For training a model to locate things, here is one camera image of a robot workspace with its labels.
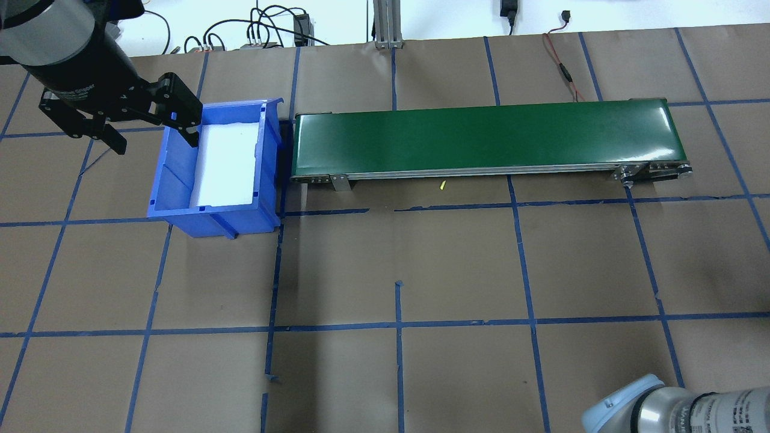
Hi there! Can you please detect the white foam liner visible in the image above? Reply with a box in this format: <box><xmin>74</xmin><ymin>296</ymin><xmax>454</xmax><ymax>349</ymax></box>
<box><xmin>189</xmin><ymin>122</ymin><xmax>263</xmax><ymax>208</ymax></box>

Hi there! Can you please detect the blue plastic bin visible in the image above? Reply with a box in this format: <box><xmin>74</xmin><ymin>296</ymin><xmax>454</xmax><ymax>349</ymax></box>
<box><xmin>147</xmin><ymin>98</ymin><xmax>285</xmax><ymax>240</ymax></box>

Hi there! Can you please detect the white side desk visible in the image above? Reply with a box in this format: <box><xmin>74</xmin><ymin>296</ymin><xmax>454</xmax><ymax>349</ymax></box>
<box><xmin>111</xmin><ymin>0</ymin><xmax>770</xmax><ymax>58</ymax></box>

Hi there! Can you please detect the green conveyor belt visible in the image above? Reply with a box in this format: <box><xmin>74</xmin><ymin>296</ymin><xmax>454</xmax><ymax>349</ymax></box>
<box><xmin>291</xmin><ymin>98</ymin><xmax>694</xmax><ymax>192</ymax></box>

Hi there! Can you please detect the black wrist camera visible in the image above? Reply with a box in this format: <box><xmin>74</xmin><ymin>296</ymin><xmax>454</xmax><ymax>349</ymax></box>
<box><xmin>84</xmin><ymin>0</ymin><xmax>145</xmax><ymax>19</ymax></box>

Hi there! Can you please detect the black desk cable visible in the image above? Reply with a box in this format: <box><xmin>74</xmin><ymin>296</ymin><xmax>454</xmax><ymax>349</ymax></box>
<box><xmin>143</xmin><ymin>9</ymin><xmax>173</xmax><ymax>55</ymax></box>

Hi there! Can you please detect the aluminium profile post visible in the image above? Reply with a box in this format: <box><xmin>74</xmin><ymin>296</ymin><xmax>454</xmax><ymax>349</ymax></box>
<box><xmin>373</xmin><ymin>0</ymin><xmax>405</xmax><ymax>50</ymax></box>

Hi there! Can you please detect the red brown wire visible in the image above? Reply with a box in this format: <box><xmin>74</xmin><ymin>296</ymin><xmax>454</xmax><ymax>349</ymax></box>
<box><xmin>543</xmin><ymin>33</ymin><xmax>585</xmax><ymax>103</ymax></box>

